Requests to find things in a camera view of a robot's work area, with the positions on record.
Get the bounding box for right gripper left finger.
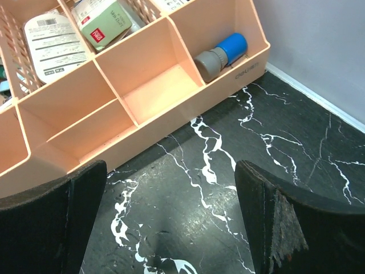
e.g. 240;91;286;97
1;160;107;273

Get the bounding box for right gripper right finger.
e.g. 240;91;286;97
235;160;364;273

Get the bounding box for teal white small items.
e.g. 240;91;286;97
1;64;12;110

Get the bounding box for white leaflet packet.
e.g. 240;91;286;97
24;13;87;84

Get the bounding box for orange plastic file organizer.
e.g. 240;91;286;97
1;0;270;197

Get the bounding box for blue capped small bottle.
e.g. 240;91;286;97
193;33;248;82

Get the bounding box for white red medicine box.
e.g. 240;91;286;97
71;0;132;51

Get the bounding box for white blue medicine box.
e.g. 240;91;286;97
153;0;189;12

